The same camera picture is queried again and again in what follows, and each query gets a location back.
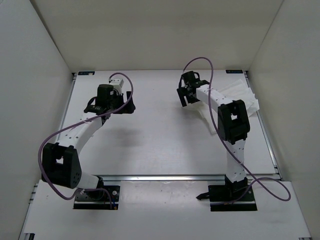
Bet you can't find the white pleated skirt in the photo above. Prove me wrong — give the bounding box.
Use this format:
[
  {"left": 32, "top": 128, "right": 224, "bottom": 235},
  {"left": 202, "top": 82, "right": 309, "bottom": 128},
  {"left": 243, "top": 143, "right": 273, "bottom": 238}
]
[{"left": 191, "top": 79, "right": 260, "bottom": 135}]

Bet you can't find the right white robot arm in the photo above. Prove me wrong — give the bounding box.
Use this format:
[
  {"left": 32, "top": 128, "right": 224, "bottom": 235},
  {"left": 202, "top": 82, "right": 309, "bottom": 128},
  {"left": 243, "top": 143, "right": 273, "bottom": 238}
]
[{"left": 177, "top": 71, "right": 250, "bottom": 200}]

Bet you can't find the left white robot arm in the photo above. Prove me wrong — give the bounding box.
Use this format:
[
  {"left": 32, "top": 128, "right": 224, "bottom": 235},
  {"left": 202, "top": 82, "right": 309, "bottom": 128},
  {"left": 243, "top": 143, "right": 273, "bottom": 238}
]
[{"left": 40, "top": 83, "right": 136, "bottom": 199}]

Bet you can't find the left blue corner label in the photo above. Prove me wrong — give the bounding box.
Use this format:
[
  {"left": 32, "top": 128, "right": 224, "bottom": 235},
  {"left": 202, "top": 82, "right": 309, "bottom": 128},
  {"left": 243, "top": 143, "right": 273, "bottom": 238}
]
[{"left": 77, "top": 71, "right": 95, "bottom": 76}]

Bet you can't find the blue corner label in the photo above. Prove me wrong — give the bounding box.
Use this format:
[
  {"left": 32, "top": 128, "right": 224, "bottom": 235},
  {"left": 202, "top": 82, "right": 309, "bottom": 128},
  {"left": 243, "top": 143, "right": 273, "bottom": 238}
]
[
  {"left": 225, "top": 69, "right": 243, "bottom": 74},
  {"left": 77, "top": 71, "right": 95, "bottom": 76}
]

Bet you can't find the right blue corner label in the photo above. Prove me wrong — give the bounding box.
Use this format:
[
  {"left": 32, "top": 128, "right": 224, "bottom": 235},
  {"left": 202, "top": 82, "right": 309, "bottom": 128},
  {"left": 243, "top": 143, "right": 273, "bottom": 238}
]
[{"left": 225, "top": 69, "right": 243, "bottom": 74}]

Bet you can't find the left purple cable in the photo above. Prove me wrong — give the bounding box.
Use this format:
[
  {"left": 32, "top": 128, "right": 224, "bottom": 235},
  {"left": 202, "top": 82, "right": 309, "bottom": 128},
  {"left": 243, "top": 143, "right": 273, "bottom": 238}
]
[{"left": 38, "top": 72, "right": 135, "bottom": 201}]

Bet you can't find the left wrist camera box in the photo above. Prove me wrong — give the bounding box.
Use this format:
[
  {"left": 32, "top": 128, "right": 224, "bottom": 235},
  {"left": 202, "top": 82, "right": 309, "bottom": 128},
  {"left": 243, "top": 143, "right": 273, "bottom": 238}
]
[{"left": 109, "top": 78, "right": 125, "bottom": 89}]

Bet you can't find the aluminium front rail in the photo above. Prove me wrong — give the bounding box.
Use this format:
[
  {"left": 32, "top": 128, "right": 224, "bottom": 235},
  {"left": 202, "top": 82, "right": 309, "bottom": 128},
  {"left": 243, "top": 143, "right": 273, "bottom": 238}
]
[{"left": 101, "top": 174, "right": 225, "bottom": 182}]

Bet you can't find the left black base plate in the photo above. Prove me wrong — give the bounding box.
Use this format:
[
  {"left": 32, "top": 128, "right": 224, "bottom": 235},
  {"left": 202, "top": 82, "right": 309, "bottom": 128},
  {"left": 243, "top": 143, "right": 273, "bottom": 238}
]
[{"left": 73, "top": 183, "right": 121, "bottom": 211}]

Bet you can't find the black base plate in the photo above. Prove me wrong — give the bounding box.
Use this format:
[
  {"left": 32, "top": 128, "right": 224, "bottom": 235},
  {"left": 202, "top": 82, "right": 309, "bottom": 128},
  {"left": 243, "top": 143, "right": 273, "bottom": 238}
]
[
  {"left": 73, "top": 183, "right": 121, "bottom": 211},
  {"left": 196, "top": 184, "right": 258, "bottom": 212}
]

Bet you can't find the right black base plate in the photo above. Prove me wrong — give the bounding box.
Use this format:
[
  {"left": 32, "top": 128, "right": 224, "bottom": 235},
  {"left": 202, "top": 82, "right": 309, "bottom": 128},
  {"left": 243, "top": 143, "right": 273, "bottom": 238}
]
[{"left": 196, "top": 184, "right": 258, "bottom": 212}]

